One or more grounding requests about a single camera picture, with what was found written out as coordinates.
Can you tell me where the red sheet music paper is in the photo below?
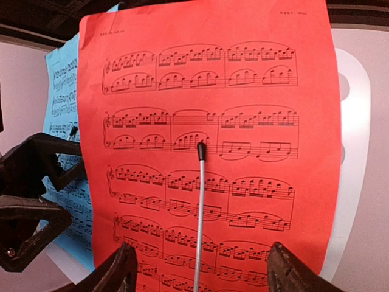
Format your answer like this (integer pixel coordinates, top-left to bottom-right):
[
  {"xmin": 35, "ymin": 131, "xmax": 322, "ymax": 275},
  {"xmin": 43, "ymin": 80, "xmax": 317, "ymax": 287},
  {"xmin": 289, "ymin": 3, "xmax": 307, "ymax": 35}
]
[{"xmin": 77, "ymin": 1, "xmax": 342, "ymax": 291}]

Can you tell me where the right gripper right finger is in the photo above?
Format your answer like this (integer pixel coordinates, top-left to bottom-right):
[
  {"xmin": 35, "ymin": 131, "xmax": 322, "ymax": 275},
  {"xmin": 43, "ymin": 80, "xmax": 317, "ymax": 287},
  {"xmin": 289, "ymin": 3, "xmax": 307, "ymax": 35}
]
[{"xmin": 267, "ymin": 242, "xmax": 342, "ymax": 292}]

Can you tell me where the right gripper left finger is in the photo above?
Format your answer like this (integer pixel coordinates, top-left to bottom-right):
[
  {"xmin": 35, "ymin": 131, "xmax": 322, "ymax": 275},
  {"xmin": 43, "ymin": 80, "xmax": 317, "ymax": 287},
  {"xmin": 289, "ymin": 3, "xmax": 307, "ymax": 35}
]
[{"xmin": 55, "ymin": 242, "xmax": 138, "ymax": 292}]

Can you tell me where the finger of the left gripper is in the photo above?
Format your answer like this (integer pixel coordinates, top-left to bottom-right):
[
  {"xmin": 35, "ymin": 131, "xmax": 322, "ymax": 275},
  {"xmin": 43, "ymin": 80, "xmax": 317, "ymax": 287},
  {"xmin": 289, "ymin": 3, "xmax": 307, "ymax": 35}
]
[
  {"xmin": 1, "ymin": 195, "xmax": 72, "ymax": 273},
  {"xmin": 1, "ymin": 133, "xmax": 84, "ymax": 198}
]

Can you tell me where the blue sheet music paper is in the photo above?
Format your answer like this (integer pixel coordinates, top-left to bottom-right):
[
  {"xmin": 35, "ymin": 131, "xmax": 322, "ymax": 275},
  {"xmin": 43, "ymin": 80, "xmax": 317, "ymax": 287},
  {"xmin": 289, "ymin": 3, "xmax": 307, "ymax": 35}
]
[{"xmin": 41, "ymin": 2, "xmax": 125, "ymax": 271}]

